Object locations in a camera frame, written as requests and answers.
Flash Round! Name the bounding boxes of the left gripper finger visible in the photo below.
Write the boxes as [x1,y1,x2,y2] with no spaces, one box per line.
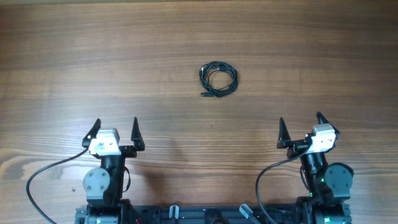
[131,117,145,151]
[82,118,101,148]

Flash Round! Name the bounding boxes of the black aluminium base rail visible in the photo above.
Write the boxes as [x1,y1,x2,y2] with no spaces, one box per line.
[75,203,353,224]

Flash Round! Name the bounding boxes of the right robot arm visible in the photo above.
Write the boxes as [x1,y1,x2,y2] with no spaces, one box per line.
[277,112,354,224]

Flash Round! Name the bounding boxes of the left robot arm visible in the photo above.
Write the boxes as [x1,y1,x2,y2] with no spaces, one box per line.
[75,118,145,224]

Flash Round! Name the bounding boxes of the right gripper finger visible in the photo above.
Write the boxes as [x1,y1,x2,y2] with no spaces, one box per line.
[277,117,292,149]
[316,111,340,134]

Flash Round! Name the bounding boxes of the right camera black cable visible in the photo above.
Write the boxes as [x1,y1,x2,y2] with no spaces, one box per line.
[255,136,313,224]

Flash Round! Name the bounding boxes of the camera black cable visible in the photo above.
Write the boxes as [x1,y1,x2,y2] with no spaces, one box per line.
[255,136,313,224]
[25,146,91,224]

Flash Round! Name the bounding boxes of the left camera black cable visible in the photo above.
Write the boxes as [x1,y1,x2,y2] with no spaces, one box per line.
[25,146,91,224]

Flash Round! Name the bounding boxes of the black usb cable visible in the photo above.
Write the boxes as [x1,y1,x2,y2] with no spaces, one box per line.
[198,60,239,98]

